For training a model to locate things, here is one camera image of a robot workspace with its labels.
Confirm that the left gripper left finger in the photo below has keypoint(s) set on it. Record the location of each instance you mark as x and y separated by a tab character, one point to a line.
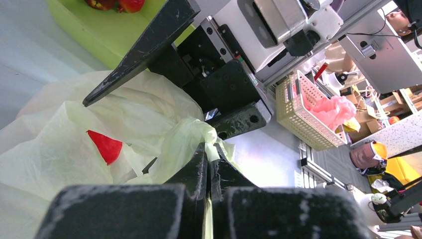
172	210

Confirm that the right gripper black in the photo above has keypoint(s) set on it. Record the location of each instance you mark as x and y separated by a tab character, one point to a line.
209	66

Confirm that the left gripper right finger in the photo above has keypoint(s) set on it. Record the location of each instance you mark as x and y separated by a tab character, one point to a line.
242	210

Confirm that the red fake fruit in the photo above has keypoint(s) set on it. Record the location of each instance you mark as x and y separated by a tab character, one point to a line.
108	148
130	6

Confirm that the pale green plastic bag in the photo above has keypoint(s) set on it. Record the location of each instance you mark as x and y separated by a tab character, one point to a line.
142	133

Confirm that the pink plastic bag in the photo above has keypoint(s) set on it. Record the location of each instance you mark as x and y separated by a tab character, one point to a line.
332	112

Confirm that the dark brown fake fruit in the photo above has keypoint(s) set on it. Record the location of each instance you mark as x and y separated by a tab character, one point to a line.
103	5

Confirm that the green plastic tray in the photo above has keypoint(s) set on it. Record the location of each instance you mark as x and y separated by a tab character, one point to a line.
107	35

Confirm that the cream plastic basket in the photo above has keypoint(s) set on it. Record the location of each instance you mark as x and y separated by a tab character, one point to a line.
292	114

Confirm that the grey metal box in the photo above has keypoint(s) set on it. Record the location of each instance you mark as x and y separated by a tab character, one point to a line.
380	55

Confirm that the cardboard boxes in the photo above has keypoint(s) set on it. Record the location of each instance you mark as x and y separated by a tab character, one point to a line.
378	111

